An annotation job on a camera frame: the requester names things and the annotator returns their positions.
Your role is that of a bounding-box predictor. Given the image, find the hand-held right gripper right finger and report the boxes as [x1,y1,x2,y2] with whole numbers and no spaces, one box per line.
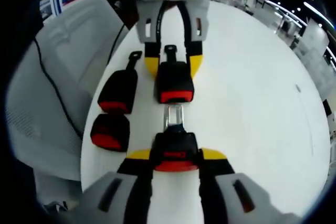
[197,148,303,224]

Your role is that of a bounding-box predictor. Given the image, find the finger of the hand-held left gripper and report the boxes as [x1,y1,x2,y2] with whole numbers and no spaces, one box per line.
[178,0,210,79]

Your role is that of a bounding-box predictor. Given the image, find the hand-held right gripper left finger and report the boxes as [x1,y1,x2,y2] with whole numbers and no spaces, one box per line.
[65,148,154,224]

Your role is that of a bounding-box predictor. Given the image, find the black seat belt buckle red button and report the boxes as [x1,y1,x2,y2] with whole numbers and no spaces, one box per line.
[154,45,195,104]

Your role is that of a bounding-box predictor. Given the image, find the metal seat belt tongue black housing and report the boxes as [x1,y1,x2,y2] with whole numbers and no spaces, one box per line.
[153,104,201,173]

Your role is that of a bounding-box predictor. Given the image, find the black buckle with stalk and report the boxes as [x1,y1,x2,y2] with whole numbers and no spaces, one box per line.
[97,50,144,115]

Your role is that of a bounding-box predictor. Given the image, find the short black buckle red button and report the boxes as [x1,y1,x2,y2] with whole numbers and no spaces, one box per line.
[90,113,131,153]

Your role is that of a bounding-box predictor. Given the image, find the person's body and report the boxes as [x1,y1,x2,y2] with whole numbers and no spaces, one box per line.
[104,0,140,31]

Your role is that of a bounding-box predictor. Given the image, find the grey mesh chair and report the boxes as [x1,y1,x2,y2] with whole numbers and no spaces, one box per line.
[6,0,137,190]

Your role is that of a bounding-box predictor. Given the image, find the grey partition panel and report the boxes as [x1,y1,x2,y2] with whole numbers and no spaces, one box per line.
[288,18,330,61]

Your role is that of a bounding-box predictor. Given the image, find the thin black cable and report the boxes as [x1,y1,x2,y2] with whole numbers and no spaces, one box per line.
[106,23,127,65]

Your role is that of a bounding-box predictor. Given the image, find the long black cable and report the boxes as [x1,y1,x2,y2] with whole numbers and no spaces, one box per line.
[33,37,85,140]

